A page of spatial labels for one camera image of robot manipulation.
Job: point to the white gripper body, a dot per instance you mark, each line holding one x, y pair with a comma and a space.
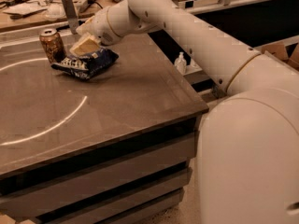
99, 26

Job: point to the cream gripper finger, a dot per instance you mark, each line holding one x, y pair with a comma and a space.
86, 44
84, 27

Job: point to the blue chip bag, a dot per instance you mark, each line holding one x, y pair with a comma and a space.
88, 65

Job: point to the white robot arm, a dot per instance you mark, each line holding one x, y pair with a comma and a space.
248, 152

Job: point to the orange soda can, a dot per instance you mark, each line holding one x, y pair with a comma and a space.
53, 45

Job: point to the white paper sheets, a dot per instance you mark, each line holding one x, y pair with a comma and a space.
24, 9

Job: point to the clear sanitizer bottle left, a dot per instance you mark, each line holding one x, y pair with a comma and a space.
180, 63

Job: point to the metal bracket post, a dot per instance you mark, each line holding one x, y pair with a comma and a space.
71, 15

